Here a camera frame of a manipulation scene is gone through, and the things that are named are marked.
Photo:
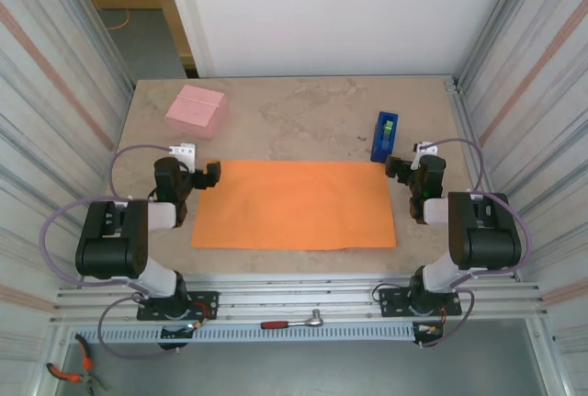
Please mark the pink cardboard gift box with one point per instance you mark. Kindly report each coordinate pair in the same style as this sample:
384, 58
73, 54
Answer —
197, 111

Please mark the orange wrapping paper sheet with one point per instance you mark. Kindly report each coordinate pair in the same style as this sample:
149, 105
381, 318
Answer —
294, 205

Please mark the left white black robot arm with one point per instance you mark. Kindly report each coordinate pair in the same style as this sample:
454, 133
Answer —
110, 249

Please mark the blue tape dispenser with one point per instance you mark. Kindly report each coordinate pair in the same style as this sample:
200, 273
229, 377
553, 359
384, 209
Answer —
379, 145

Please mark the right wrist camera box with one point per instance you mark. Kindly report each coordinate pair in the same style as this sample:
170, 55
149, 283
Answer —
420, 150

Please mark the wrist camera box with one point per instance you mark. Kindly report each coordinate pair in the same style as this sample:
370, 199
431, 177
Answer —
186, 153
420, 150

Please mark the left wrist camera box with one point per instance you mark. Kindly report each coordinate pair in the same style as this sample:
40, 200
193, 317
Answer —
186, 153

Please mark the aluminium side frame rail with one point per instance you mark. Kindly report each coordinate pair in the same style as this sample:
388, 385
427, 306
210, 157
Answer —
459, 97

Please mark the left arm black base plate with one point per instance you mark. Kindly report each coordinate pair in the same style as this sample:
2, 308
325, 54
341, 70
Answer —
206, 302

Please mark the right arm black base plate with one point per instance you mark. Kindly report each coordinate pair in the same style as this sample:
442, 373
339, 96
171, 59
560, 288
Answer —
390, 302

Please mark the aluminium mounting rail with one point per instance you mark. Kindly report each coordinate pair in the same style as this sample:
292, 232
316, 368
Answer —
298, 292

